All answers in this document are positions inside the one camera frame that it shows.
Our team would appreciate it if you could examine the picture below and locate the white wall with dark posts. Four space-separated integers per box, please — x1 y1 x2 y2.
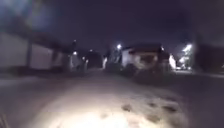
0 31 84 73

